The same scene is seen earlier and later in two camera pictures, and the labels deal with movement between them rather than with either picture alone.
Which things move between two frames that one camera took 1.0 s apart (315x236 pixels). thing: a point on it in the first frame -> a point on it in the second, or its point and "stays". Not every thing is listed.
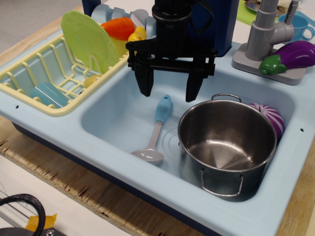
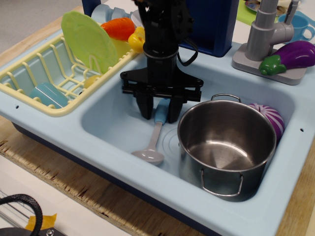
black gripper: [173, 54] -> [162, 77]
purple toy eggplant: [296, 54] stays
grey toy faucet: [249, 56] stays
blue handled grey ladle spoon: [151, 155] stays
